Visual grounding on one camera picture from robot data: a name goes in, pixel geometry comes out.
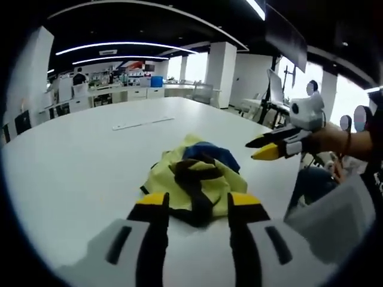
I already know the black hanging ceiling panel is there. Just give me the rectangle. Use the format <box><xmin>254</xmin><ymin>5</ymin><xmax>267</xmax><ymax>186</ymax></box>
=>
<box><xmin>264</xmin><ymin>2</ymin><xmax>308</xmax><ymax>73</ymax></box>

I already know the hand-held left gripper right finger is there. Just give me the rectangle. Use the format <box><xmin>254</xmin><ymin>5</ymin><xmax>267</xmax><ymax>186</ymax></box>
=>
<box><xmin>227</xmin><ymin>192</ymin><xmax>318</xmax><ymax>287</ymax></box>

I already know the person's right hand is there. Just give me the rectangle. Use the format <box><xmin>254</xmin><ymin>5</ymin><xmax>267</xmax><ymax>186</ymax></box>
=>
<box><xmin>309</xmin><ymin>121</ymin><xmax>349</xmax><ymax>158</ymax></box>

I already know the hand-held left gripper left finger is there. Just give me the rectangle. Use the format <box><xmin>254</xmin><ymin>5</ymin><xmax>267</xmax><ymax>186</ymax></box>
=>
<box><xmin>86</xmin><ymin>192</ymin><xmax>171</xmax><ymax>287</ymax></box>

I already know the long ceiling light strip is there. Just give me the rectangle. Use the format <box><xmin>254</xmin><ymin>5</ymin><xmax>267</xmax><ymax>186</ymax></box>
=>
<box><xmin>55</xmin><ymin>41</ymin><xmax>200</xmax><ymax>56</ymax></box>

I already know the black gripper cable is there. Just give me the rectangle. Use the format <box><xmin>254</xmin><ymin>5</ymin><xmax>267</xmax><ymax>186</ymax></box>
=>
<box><xmin>303</xmin><ymin>148</ymin><xmax>320</xmax><ymax>172</ymax></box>

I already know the white monitor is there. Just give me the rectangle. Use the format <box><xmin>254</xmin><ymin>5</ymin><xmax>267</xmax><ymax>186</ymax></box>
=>
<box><xmin>266</xmin><ymin>68</ymin><xmax>285</xmax><ymax>106</ymax></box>

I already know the person's black shirt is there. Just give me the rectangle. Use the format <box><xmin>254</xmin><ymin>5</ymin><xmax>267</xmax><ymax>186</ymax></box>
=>
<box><xmin>358</xmin><ymin>101</ymin><xmax>383</xmax><ymax>218</ymax></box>

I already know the black office chair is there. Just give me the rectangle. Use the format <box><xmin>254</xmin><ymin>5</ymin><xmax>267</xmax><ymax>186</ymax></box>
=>
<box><xmin>14</xmin><ymin>109</ymin><xmax>31</xmax><ymax>136</ymax></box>
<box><xmin>1</xmin><ymin>122</ymin><xmax>11</xmax><ymax>144</ymax></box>

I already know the short ceiling light strip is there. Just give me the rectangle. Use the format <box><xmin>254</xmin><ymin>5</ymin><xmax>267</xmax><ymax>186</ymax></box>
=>
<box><xmin>71</xmin><ymin>54</ymin><xmax>170</xmax><ymax>66</ymax></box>

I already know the bright ceiling light bar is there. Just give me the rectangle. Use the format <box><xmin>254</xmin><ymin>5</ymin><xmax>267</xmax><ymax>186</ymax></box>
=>
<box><xmin>245</xmin><ymin>0</ymin><xmax>266</xmax><ymax>22</ymax></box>

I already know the grey chest device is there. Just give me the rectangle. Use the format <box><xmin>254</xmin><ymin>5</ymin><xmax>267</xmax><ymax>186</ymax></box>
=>
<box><xmin>283</xmin><ymin>175</ymin><xmax>377</xmax><ymax>267</ymax></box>

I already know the white cabinet counter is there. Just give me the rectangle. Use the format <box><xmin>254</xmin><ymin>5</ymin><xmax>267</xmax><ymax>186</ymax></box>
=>
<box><xmin>86</xmin><ymin>83</ymin><xmax>166</xmax><ymax>108</ymax></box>

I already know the white mesh chair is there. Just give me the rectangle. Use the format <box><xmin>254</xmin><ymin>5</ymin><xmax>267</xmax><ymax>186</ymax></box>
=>
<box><xmin>191</xmin><ymin>83</ymin><xmax>223</xmax><ymax>106</ymax></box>

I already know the white flat strip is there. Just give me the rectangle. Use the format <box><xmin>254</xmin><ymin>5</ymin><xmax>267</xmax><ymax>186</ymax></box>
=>
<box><xmin>112</xmin><ymin>116</ymin><xmax>175</xmax><ymax>132</ymax></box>

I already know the red wrist band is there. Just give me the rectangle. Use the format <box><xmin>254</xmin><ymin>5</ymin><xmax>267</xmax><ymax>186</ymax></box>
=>
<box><xmin>343</xmin><ymin>130</ymin><xmax>352</xmax><ymax>157</ymax></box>

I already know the person's blue jeans leg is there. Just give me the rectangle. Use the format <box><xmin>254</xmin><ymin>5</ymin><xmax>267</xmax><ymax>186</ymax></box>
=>
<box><xmin>288</xmin><ymin>166</ymin><xmax>341</xmax><ymax>216</ymax></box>

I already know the yellow blue black garment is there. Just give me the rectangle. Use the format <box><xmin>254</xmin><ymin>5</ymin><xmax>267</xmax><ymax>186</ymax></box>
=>
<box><xmin>139</xmin><ymin>133</ymin><xmax>248</xmax><ymax>228</ymax></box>

